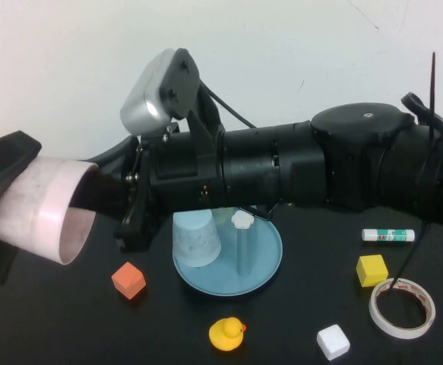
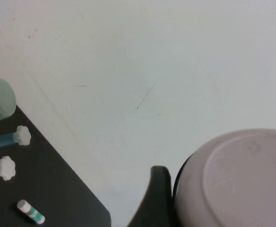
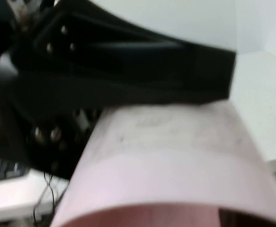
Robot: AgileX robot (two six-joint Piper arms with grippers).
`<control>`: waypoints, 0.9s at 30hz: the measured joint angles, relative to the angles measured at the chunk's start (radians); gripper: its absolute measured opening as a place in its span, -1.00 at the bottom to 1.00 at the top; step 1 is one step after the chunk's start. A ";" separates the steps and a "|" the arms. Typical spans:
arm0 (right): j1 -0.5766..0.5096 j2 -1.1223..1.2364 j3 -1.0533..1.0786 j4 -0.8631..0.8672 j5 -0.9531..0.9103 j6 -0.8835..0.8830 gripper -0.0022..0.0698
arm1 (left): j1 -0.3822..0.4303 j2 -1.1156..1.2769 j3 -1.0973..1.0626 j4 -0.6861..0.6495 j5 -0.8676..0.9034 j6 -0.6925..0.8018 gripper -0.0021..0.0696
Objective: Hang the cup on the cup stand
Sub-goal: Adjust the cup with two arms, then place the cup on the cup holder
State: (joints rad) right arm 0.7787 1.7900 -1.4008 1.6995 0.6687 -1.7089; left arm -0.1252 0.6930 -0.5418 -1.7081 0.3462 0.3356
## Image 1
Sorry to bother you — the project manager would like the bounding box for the white foam cube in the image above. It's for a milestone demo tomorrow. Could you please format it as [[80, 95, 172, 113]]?
[[316, 323, 351, 361]]

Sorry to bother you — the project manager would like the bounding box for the white tape roll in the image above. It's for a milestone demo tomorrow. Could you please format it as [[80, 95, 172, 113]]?
[[369, 277, 436, 340]]

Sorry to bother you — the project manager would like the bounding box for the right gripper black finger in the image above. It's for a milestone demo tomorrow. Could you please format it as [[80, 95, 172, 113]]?
[[86, 135, 141, 169], [68, 170, 131, 226]]

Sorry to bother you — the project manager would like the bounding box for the light blue plastic cup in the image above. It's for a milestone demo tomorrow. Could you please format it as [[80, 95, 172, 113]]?
[[172, 210, 222, 268]]

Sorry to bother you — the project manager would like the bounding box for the pink plastic cup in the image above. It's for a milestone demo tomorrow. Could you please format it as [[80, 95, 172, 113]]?
[[0, 158, 100, 266]]

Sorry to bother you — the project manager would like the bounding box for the orange foam cube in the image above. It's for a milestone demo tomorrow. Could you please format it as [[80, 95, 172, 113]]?
[[111, 261, 147, 300]]

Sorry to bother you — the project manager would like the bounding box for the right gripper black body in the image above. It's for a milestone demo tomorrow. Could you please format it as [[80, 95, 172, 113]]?
[[113, 127, 226, 254]]

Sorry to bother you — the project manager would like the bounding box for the yellow rubber duck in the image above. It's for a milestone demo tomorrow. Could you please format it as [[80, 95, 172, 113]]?
[[208, 316, 247, 351]]

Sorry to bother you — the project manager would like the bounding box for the white green glue stick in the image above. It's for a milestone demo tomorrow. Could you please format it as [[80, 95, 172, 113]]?
[[361, 228, 416, 243]]

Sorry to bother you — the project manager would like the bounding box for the blue cup stand with pegs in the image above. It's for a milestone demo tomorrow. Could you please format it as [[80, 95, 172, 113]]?
[[172, 205, 284, 297]]

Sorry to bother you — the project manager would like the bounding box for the yellow foam cube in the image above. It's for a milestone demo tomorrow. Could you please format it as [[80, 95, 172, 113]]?
[[355, 254, 389, 288]]

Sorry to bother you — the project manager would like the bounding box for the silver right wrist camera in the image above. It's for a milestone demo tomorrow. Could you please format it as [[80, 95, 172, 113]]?
[[119, 48, 202, 137]]

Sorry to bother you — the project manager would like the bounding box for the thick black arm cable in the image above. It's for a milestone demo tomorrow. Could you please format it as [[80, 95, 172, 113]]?
[[400, 90, 443, 130]]

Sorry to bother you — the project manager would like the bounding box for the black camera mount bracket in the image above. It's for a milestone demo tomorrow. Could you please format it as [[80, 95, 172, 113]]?
[[156, 85, 225, 180]]

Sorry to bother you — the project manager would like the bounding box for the black camera cable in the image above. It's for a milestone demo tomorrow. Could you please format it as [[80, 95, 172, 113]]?
[[204, 86, 258, 129]]

